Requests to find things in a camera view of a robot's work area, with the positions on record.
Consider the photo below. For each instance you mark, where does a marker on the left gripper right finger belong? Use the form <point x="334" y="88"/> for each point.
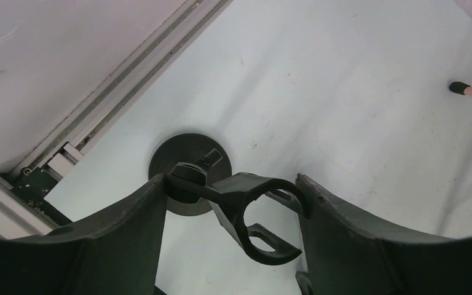
<point x="352" y="251"/>

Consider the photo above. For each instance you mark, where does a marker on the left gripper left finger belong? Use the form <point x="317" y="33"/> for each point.
<point x="113" y="251"/>

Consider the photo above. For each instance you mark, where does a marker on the aluminium front rail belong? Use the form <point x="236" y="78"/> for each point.
<point x="24" y="209"/>

